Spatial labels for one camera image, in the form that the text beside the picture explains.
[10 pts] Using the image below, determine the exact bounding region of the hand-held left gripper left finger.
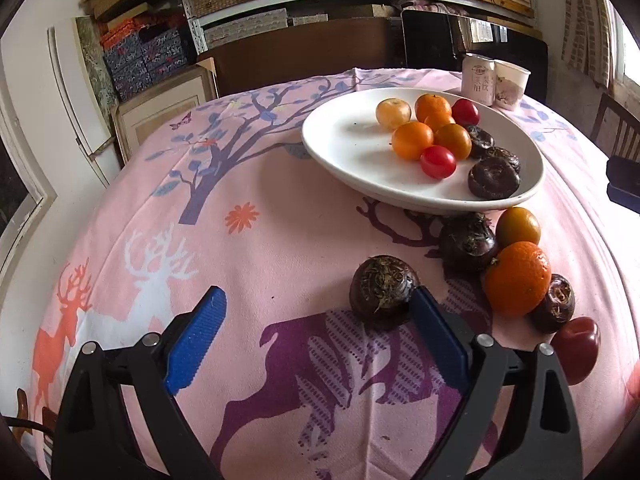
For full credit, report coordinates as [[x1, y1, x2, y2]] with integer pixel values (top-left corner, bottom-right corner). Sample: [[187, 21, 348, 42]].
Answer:
[[52, 285, 228, 480]]

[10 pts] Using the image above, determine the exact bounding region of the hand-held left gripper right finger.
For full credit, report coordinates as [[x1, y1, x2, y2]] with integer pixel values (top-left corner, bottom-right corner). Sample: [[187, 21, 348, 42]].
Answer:
[[407, 285, 585, 480]]

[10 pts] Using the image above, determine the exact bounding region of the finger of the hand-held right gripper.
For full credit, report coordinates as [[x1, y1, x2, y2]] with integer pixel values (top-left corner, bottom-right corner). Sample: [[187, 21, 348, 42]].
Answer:
[[606, 155, 640, 207]]

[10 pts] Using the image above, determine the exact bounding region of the dark brown water chestnut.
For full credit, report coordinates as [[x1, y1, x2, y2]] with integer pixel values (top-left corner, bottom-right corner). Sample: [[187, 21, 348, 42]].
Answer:
[[467, 156, 521, 200], [349, 255, 421, 331], [482, 146, 522, 173], [465, 125, 496, 159], [439, 212, 499, 275], [529, 273, 576, 334]]

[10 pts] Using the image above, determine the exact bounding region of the orange mandarin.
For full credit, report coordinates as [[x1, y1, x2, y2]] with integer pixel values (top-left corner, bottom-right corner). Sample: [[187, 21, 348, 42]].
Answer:
[[391, 121, 435, 161], [414, 93, 452, 122], [482, 241, 552, 318]]

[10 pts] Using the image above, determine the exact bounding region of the small yellow-orange kumquat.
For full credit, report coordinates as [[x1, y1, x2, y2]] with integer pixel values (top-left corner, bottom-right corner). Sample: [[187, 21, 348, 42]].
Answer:
[[424, 114, 457, 133], [434, 123, 473, 160], [495, 206, 542, 249]]

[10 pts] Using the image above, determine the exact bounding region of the red cherry tomato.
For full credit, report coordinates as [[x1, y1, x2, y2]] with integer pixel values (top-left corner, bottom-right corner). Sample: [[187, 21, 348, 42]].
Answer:
[[550, 316, 601, 386]]

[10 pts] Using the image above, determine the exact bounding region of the small red tomato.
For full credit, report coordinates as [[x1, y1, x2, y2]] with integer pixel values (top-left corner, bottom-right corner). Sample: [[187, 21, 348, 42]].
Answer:
[[451, 98, 481, 127]]

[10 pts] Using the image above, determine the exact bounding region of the red cherry tomato front plate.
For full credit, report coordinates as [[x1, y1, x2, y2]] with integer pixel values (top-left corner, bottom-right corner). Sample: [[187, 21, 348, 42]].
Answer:
[[420, 145, 457, 180]]

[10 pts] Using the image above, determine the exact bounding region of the white round plate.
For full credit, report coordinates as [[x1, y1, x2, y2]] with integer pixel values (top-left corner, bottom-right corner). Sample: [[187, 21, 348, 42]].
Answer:
[[301, 87, 546, 216]]

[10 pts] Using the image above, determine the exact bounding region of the pale yellow round fruit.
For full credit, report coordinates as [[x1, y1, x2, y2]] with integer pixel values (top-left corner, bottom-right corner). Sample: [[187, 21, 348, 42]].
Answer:
[[376, 98, 412, 130]]

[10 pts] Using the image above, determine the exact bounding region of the dark wooden chair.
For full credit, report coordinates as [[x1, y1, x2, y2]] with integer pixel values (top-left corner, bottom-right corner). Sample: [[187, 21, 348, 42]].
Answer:
[[590, 92, 640, 161]]

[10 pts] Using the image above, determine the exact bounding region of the pink printed tablecloth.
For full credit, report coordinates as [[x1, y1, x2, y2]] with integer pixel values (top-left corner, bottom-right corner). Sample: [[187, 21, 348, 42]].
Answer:
[[30, 67, 640, 480]]

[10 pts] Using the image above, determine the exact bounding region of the bright window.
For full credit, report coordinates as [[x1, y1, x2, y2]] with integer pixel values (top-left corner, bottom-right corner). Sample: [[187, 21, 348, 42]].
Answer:
[[605, 0, 640, 86]]

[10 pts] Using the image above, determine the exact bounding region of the white paper cup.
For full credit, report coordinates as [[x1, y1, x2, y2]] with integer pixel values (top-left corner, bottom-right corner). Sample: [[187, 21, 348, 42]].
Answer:
[[492, 60, 532, 112]]

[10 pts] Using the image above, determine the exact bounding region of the beige patterned curtain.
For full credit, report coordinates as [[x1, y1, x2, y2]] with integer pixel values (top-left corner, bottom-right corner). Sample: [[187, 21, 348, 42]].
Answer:
[[560, 0, 618, 88]]

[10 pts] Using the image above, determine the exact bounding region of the pale framed picture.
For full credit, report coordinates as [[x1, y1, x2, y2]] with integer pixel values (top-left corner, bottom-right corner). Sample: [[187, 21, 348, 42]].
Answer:
[[111, 57, 218, 166]]

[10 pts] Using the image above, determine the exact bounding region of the black glass panel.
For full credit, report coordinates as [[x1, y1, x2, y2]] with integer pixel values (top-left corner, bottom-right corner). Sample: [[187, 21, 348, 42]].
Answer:
[[400, 9, 551, 106]]

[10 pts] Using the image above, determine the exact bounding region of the white framed window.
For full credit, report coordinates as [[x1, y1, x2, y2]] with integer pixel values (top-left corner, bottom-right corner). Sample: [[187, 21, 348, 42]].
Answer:
[[0, 75, 58, 281]]

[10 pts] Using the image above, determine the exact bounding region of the pink cloth bundle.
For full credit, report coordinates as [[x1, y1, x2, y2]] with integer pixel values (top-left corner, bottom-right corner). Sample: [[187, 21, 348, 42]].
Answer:
[[395, 0, 471, 13]]

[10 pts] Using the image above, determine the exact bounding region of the stack of blue patterned boxes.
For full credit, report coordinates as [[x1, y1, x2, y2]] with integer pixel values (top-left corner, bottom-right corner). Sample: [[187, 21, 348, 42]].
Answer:
[[100, 27, 193, 103]]

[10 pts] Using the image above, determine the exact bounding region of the white leaning board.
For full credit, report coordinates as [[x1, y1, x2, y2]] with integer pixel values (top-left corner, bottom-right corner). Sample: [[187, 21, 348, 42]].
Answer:
[[47, 15, 113, 158]]

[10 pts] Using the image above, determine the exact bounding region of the marbled grey panel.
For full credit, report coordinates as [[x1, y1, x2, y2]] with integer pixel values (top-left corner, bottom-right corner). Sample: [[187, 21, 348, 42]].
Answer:
[[75, 15, 121, 126]]

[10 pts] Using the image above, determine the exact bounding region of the dark wooden board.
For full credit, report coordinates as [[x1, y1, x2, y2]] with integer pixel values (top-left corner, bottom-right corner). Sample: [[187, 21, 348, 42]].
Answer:
[[210, 17, 406, 98]]

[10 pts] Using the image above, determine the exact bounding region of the orange patterned box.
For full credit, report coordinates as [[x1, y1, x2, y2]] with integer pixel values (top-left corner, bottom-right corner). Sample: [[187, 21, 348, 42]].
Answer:
[[99, 17, 151, 48]]

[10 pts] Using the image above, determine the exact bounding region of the white metal shelving unit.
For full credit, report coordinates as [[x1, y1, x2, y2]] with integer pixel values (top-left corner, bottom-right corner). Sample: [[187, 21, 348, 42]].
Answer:
[[172, 0, 538, 56]]

